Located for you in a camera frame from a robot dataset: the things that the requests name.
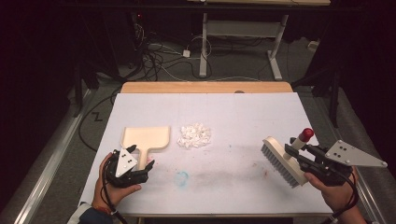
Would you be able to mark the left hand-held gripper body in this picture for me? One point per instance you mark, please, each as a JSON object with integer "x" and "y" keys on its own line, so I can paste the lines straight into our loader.
{"x": 126, "y": 163}

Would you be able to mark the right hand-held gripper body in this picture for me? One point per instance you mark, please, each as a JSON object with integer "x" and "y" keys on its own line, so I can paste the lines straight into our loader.
{"x": 345, "y": 155}

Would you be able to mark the beige plastic dustpan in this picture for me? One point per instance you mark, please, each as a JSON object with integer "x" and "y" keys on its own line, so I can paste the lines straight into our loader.
{"x": 149, "y": 138}

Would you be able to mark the person's left hand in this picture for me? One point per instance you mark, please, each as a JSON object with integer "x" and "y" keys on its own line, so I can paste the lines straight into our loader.
{"x": 107, "y": 194}

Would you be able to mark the person's right hand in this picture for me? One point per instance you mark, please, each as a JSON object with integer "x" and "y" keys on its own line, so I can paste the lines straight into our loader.
{"x": 339, "y": 194}

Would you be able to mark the pile of white paper scraps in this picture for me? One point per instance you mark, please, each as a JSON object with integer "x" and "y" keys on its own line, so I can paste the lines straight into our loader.
{"x": 194, "y": 136}

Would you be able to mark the white table mat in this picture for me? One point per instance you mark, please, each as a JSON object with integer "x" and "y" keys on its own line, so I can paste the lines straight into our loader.
{"x": 218, "y": 112}

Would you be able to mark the white power strip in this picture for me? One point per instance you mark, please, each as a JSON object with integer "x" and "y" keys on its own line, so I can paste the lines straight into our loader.
{"x": 313, "y": 45}

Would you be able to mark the white power adapter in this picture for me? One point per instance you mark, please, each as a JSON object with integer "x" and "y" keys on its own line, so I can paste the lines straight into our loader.
{"x": 186, "y": 53}

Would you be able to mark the aluminium floor rail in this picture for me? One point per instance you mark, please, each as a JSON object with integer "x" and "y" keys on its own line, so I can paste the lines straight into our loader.
{"x": 367, "y": 193}
{"x": 46, "y": 168}

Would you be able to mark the white metal desk frame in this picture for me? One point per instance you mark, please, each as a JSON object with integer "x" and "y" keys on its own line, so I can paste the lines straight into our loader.
{"x": 239, "y": 28}

